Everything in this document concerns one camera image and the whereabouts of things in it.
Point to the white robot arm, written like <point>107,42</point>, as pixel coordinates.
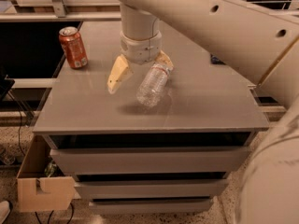
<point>260,44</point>

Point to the clear plastic water bottle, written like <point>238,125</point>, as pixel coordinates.
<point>151,89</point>

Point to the orange soda can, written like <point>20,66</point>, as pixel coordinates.
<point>73,47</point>

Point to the grey drawer cabinet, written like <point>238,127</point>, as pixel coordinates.
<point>127,158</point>

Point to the metal shelf frame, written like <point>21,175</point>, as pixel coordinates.
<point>59,8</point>

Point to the cardboard box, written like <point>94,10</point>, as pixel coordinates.
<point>36,192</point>

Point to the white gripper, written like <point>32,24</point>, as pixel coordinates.
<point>140,49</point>

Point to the dark blue snack packet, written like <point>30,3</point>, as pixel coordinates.
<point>215,60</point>

